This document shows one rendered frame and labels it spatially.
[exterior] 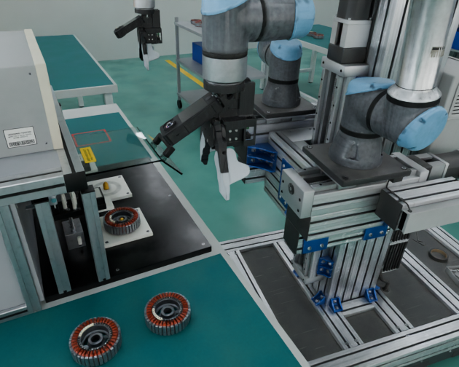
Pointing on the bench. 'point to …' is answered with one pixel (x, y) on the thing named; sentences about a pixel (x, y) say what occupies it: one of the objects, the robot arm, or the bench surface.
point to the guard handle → (165, 144)
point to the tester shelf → (35, 172)
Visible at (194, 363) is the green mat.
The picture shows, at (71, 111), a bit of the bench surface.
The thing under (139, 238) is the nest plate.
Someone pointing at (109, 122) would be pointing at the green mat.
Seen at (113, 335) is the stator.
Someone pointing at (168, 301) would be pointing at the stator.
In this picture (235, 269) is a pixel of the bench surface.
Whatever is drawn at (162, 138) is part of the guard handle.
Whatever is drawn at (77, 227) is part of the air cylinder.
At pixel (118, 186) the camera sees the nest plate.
